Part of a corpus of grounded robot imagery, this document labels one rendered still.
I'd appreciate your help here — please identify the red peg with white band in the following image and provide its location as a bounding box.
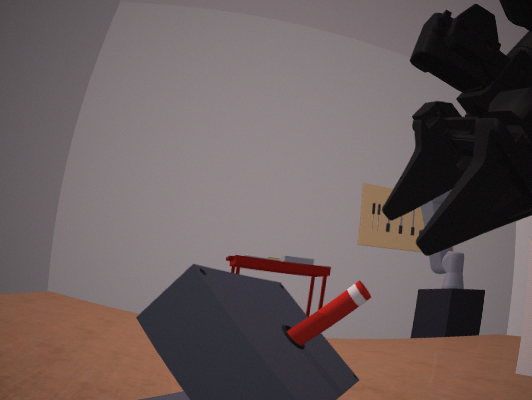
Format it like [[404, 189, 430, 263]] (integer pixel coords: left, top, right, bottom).
[[286, 281, 371, 346]]

